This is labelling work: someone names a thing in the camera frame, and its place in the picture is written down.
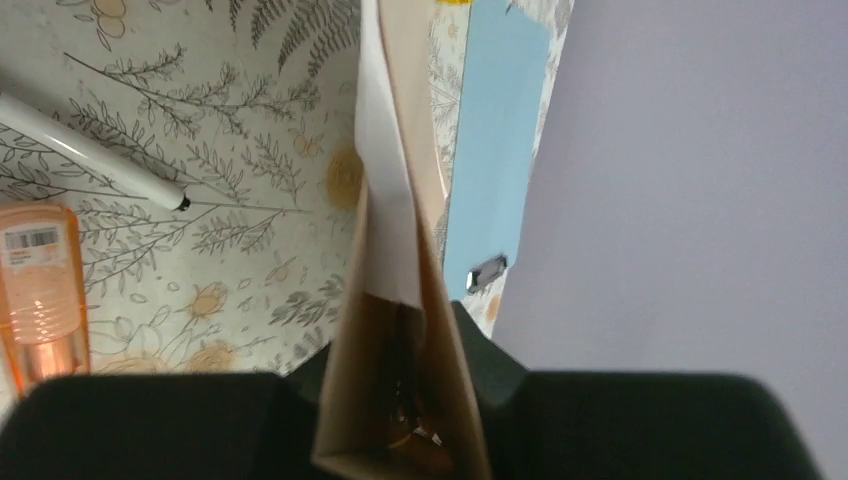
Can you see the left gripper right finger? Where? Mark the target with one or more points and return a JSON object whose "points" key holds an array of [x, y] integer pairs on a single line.
{"points": [[627, 425]]}

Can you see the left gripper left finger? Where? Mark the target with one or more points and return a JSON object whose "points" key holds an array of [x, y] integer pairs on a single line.
{"points": [[171, 426]]}

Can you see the light blue folder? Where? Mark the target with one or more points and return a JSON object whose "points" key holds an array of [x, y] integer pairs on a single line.
{"points": [[503, 79]]}

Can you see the floral patterned desk mat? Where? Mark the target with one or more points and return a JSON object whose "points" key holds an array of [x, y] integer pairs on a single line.
{"points": [[249, 107]]}

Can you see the orange highlighter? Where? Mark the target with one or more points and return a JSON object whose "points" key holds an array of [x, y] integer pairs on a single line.
{"points": [[44, 328]]}

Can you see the black cap white marker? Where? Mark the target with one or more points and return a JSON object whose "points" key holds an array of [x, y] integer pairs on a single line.
{"points": [[30, 122]]}

